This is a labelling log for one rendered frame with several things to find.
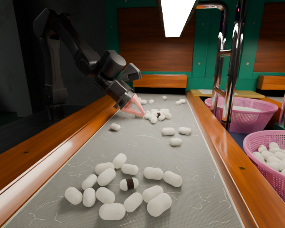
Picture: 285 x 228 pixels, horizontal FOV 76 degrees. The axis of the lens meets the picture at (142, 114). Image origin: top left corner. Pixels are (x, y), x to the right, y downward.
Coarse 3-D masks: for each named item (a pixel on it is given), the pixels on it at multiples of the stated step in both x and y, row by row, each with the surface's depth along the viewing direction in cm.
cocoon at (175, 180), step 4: (168, 172) 31; (172, 172) 31; (164, 176) 31; (168, 176) 30; (172, 176) 30; (176, 176) 30; (180, 176) 30; (164, 180) 31; (168, 180) 30; (172, 180) 30; (176, 180) 29; (180, 180) 29; (172, 184) 30; (176, 184) 29; (180, 184) 29
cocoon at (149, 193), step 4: (148, 188) 27; (152, 188) 27; (156, 188) 27; (160, 188) 27; (144, 192) 27; (148, 192) 26; (152, 192) 26; (156, 192) 27; (160, 192) 27; (144, 196) 26; (148, 196) 26; (152, 196) 26; (144, 200) 26; (148, 200) 26
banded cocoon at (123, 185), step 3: (132, 177) 30; (123, 180) 29; (135, 180) 29; (120, 183) 29; (123, 183) 29; (126, 183) 29; (135, 183) 29; (138, 183) 30; (120, 186) 29; (123, 186) 28; (126, 186) 29; (135, 186) 29; (123, 189) 29; (126, 189) 29
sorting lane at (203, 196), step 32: (160, 96) 104; (128, 128) 56; (160, 128) 56; (192, 128) 56; (96, 160) 38; (128, 160) 38; (160, 160) 38; (192, 160) 38; (64, 192) 29; (128, 192) 29; (192, 192) 29; (224, 192) 29; (32, 224) 23; (64, 224) 23; (96, 224) 23; (128, 224) 23; (160, 224) 23; (192, 224) 23; (224, 224) 23
